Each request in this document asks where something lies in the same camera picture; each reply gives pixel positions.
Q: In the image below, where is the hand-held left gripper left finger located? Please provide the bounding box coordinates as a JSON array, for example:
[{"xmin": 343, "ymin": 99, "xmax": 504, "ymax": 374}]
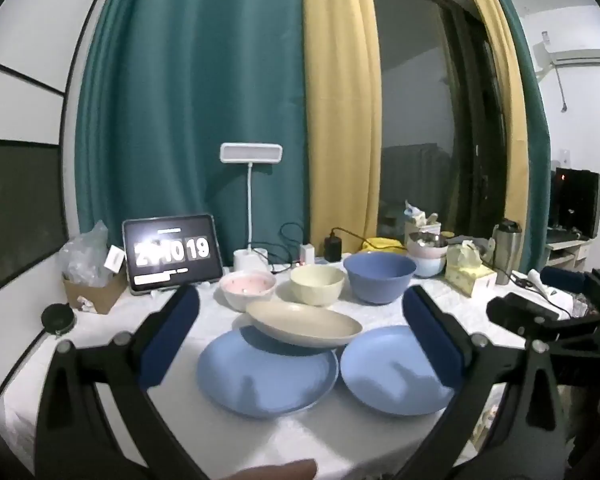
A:
[{"xmin": 34, "ymin": 285, "xmax": 208, "ymax": 480}]

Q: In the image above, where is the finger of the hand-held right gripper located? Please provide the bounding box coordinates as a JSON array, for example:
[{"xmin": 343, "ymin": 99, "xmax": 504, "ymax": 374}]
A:
[
  {"xmin": 540, "ymin": 266, "xmax": 595, "ymax": 296},
  {"xmin": 486, "ymin": 294, "xmax": 563, "ymax": 333}
]

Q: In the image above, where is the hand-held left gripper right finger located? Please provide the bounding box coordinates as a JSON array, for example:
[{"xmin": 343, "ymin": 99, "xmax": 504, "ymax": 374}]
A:
[{"xmin": 395, "ymin": 285, "xmax": 576, "ymax": 480}]

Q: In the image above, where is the blue plate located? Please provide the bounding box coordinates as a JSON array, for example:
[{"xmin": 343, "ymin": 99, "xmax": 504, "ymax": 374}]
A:
[
  {"xmin": 196, "ymin": 330, "xmax": 340, "ymax": 418},
  {"xmin": 340, "ymin": 325, "xmax": 456, "ymax": 417}
]

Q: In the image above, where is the pink speckled white bowl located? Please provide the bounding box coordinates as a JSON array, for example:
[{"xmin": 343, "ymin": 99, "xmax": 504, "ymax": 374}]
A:
[{"xmin": 219, "ymin": 270, "xmax": 277, "ymax": 311}]

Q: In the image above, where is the beige plate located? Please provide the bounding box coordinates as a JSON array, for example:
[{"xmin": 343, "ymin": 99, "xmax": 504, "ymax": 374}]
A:
[{"xmin": 245, "ymin": 301, "xmax": 363, "ymax": 348}]

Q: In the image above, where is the person's left hand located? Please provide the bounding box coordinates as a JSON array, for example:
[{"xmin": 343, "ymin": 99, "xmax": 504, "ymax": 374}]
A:
[{"xmin": 215, "ymin": 459, "xmax": 318, "ymax": 480}]

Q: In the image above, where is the white handheld device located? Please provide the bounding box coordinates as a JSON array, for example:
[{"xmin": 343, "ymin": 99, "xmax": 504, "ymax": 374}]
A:
[{"xmin": 526, "ymin": 269, "xmax": 561, "ymax": 311}]

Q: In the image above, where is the grey television stand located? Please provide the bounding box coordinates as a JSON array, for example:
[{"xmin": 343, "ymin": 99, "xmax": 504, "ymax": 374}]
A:
[{"xmin": 545, "ymin": 237, "xmax": 593, "ymax": 273}]

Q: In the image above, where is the yellow tissue box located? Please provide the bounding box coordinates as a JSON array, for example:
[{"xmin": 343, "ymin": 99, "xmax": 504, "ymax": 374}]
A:
[{"xmin": 445, "ymin": 240, "xmax": 497, "ymax": 297}]

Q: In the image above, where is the steel thermos flask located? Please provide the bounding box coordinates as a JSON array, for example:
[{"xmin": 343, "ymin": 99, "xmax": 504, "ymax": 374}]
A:
[{"xmin": 491, "ymin": 218, "xmax": 523, "ymax": 286}]

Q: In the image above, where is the black television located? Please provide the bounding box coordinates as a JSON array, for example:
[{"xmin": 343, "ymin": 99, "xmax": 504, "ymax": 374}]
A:
[{"xmin": 550, "ymin": 167, "xmax": 600, "ymax": 241}]

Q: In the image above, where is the tablet with clock display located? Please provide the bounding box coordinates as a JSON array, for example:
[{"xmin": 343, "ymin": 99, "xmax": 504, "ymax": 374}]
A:
[{"xmin": 122, "ymin": 214, "xmax": 224, "ymax": 297}]

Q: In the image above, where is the large blue bowl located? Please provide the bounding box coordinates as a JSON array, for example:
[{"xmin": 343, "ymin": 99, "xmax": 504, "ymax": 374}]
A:
[{"xmin": 343, "ymin": 251, "xmax": 417, "ymax": 305}]

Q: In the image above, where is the white paper tag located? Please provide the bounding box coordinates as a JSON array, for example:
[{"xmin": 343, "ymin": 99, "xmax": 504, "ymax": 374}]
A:
[{"xmin": 105, "ymin": 246, "xmax": 126, "ymax": 276}]

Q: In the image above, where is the pink steel-lined bowl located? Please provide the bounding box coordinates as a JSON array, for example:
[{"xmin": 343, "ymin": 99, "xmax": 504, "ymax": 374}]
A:
[{"xmin": 406, "ymin": 232, "xmax": 449, "ymax": 261}]

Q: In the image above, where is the yellow packet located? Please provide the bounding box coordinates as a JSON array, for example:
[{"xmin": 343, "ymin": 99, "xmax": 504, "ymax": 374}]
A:
[{"xmin": 360, "ymin": 236, "xmax": 403, "ymax": 253}]

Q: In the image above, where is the clear plastic bag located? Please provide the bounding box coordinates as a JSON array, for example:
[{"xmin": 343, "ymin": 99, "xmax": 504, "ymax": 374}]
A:
[{"xmin": 57, "ymin": 220, "xmax": 112, "ymax": 283}]

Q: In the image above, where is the black round object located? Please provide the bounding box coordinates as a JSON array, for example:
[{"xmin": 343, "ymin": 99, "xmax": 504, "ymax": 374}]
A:
[{"xmin": 41, "ymin": 303, "xmax": 76, "ymax": 336}]

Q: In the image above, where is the white snack container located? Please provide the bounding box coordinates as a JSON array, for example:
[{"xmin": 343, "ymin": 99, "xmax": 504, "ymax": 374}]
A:
[{"xmin": 404, "ymin": 200, "xmax": 443, "ymax": 236}]

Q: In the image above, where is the cream bowl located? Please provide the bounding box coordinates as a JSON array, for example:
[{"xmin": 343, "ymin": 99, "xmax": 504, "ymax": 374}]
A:
[{"xmin": 290, "ymin": 264, "xmax": 345, "ymax": 307}]

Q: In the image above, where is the narrow teal curtain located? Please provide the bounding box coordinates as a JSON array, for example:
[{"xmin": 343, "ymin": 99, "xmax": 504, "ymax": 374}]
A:
[{"xmin": 495, "ymin": 0, "xmax": 553, "ymax": 273}]

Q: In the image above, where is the white textured tablecloth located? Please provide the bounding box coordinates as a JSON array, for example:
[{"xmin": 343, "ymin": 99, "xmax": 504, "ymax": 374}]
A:
[{"xmin": 0, "ymin": 255, "xmax": 581, "ymax": 480}]

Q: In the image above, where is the narrow yellow curtain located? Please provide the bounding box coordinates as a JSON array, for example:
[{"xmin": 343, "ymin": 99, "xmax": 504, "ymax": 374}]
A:
[{"xmin": 457, "ymin": 0, "xmax": 531, "ymax": 241}]

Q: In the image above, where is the white desk lamp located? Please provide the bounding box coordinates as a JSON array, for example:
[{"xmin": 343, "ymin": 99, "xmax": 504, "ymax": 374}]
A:
[{"xmin": 220, "ymin": 142, "xmax": 284, "ymax": 273}]

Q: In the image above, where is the white air conditioner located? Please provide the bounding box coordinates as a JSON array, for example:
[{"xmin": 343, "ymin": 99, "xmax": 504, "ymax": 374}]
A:
[{"xmin": 532, "ymin": 42, "xmax": 600, "ymax": 68}]

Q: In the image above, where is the dark glass door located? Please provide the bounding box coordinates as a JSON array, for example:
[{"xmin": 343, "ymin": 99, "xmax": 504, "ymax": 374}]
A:
[{"xmin": 367, "ymin": 0, "xmax": 511, "ymax": 256}]

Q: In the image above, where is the wide yellow curtain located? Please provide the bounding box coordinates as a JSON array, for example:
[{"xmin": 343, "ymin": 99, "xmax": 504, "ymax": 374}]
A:
[{"xmin": 300, "ymin": 0, "xmax": 383, "ymax": 256}]

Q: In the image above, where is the black charger cable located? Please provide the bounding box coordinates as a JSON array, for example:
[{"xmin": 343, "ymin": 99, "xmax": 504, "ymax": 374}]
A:
[{"xmin": 330, "ymin": 226, "xmax": 371, "ymax": 248}]

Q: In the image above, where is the looped black cable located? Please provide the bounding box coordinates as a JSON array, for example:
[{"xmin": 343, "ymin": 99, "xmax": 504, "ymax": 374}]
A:
[{"xmin": 267, "ymin": 222, "xmax": 306, "ymax": 275}]

